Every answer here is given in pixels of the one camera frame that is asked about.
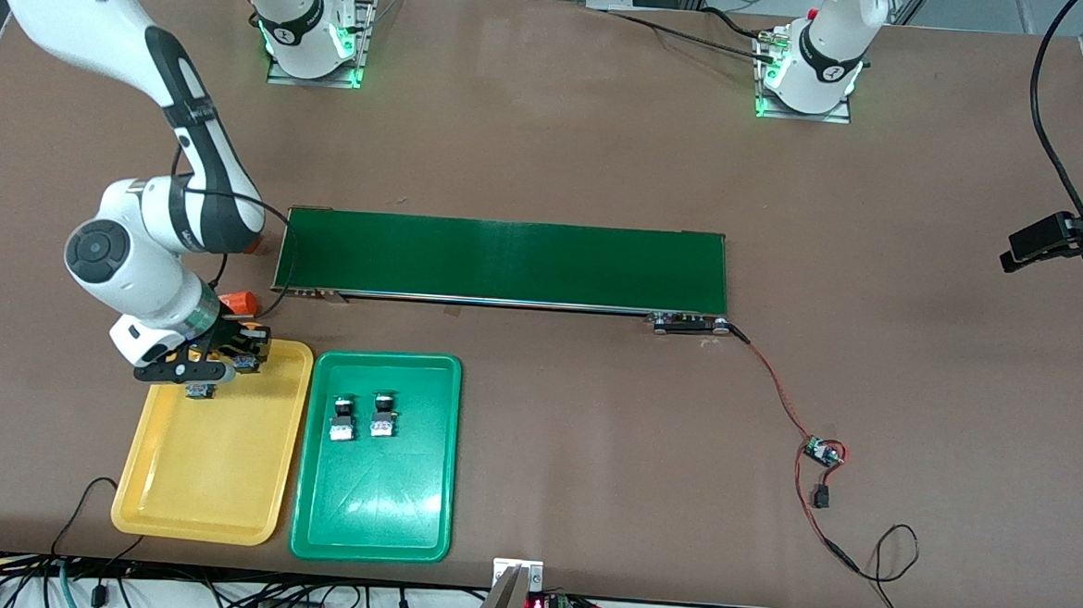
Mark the green push button switch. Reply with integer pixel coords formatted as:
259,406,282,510
368,391,400,441
328,393,359,444

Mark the yellow plastic tray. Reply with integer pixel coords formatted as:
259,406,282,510
109,327,317,550

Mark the green plastic tray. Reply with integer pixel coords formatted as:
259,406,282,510
288,346,465,568

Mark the green belt conveyor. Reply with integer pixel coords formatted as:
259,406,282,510
268,204,737,340

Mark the small black circuit board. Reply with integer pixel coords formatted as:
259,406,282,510
802,436,845,469

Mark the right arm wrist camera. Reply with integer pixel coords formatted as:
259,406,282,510
132,354,239,391

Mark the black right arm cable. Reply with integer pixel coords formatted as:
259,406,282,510
163,141,304,325

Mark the thin black looped cable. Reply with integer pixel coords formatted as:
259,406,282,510
50,474,149,564

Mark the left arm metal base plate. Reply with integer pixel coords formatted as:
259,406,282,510
753,28,859,126

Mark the teal cable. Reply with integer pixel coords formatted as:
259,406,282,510
56,561,86,608

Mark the red black twisted wire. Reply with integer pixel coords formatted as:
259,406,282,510
711,321,875,576

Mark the thin black power cable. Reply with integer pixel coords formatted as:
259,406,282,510
853,522,968,608

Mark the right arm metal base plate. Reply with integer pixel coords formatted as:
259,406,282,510
267,0,379,92

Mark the black base supply cable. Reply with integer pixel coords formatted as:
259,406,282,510
601,2,780,65

